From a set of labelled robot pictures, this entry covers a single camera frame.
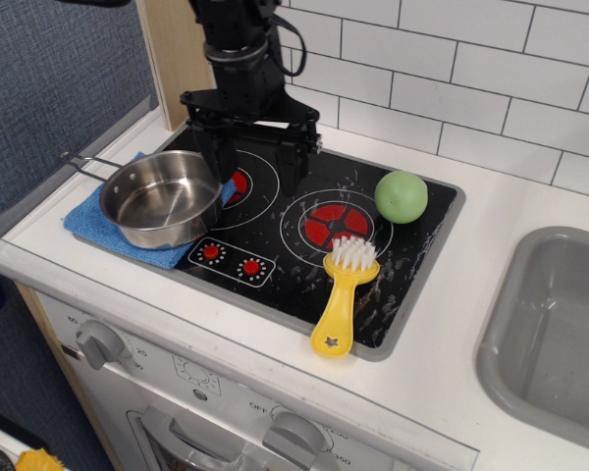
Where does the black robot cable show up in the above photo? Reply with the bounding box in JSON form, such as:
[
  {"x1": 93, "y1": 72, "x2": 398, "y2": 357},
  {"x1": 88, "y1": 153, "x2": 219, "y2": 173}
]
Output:
[{"x1": 269, "y1": 13, "x2": 308, "y2": 78}]

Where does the grey left oven knob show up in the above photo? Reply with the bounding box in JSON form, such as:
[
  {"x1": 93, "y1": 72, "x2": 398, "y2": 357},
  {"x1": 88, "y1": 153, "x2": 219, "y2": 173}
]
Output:
[{"x1": 76, "y1": 320, "x2": 125, "y2": 371}]

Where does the wooden side post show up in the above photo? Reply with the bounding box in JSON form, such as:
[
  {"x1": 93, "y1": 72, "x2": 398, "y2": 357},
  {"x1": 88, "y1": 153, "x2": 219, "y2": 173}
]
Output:
[{"x1": 135, "y1": 0, "x2": 215, "y2": 131}]

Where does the small stainless steel pot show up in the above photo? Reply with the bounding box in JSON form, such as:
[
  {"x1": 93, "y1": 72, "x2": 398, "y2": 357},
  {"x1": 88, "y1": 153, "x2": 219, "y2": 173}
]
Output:
[{"x1": 60, "y1": 149, "x2": 226, "y2": 251}]

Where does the yellow object bottom left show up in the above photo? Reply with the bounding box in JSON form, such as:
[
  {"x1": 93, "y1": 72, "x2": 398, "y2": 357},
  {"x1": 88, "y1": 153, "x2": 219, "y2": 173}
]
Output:
[{"x1": 15, "y1": 448, "x2": 65, "y2": 471}]

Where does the white toy oven front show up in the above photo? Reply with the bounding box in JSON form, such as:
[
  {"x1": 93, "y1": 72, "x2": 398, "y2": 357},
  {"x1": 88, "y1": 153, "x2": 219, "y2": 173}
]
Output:
[{"x1": 39, "y1": 295, "x2": 477, "y2": 470}]

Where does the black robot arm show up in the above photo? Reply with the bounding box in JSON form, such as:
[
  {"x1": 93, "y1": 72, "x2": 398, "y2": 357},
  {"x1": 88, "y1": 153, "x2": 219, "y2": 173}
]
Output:
[{"x1": 181, "y1": 1, "x2": 321, "y2": 196}]

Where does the green ball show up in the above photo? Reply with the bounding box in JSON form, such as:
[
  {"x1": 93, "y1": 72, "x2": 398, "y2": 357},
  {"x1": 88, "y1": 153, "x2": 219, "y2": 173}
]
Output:
[{"x1": 374, "y1": 171, "x2": 428, "y2": 224}]

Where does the grey right oven knob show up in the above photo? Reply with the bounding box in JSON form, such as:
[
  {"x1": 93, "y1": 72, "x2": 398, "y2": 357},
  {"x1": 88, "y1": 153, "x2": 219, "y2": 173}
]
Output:
[{"x1": 262, "y1": 412, "x2": 326, "y2": 470}]

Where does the grey oven knob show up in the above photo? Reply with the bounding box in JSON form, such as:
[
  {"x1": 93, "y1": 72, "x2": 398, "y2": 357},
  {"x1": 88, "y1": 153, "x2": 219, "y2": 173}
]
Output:
[
  {"x1": 262, "y1": 412, "x2": 326, "y2": 470},
  {"x1": 76, "y1": 320, "x2": 125, "y2": 371}
]

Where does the yellow dish brush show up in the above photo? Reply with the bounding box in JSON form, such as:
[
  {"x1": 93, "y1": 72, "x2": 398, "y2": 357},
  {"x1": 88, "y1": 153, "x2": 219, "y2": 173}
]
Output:
[{"x1": 310, "y1": 235, "x2": 380, "y2": 358}]

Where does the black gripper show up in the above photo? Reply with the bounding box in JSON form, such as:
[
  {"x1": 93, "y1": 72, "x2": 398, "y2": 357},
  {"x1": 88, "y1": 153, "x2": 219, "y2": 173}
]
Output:
[{"x1": 181, "y1": 43, "x2": 320, "y2": 196}]

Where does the grey sink basin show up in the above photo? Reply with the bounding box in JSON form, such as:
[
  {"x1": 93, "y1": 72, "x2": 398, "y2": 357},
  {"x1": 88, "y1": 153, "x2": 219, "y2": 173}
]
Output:
[{"x1": 476, "y1": 227, "x2": 589, "y2": 449}]

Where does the black toy stovetop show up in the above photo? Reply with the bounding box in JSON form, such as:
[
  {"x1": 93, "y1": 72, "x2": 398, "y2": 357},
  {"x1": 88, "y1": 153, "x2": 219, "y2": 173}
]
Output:
[{"x1": 73, "y1": 114, "x2": 467, "y2": 363}]

